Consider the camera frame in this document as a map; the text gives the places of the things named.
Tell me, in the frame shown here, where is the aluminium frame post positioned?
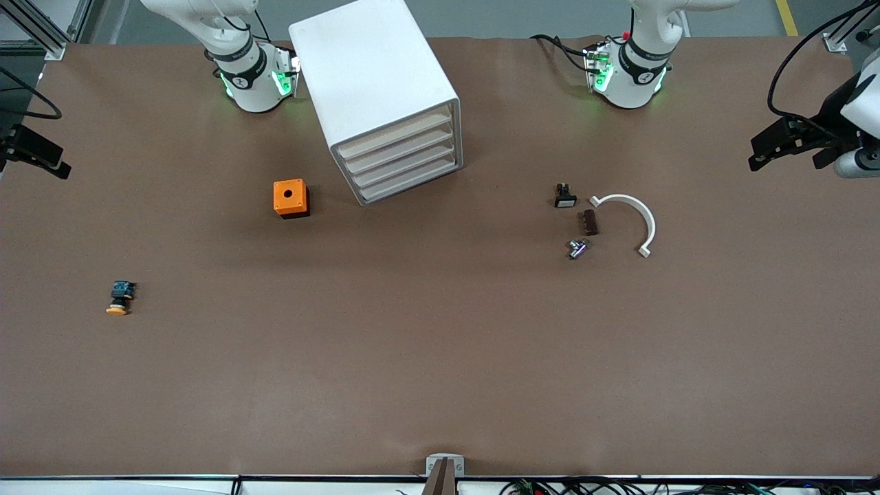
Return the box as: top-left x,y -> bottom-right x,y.
0,0 -> 69,61
822,0 -> 880,54

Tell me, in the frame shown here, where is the yellow mushroom push button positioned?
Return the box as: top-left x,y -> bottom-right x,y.
105,280 -> 138,316

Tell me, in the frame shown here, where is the black base cable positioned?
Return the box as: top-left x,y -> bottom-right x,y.
531,34 -> 592,73
234,0 -> 274,43

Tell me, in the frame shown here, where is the tangled cable bundle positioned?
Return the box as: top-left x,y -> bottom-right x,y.
498,478 -> 880,495

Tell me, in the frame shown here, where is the brown mount post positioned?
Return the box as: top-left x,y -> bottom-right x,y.
421,459 -> 460,495

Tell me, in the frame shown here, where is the white curved plastic bracket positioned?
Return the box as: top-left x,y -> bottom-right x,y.
589,194 -> 657,259

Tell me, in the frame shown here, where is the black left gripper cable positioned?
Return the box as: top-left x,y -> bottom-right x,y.
767,0 -> 880,135

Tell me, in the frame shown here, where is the grey metal mount bracket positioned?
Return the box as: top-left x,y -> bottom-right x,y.
426,454 -> 465,479

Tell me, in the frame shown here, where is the white table edge rail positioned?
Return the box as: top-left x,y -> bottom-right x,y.
0,474 -> 880,495

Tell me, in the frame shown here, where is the orange box with hole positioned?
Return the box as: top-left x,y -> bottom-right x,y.
273,179 -> 311,219

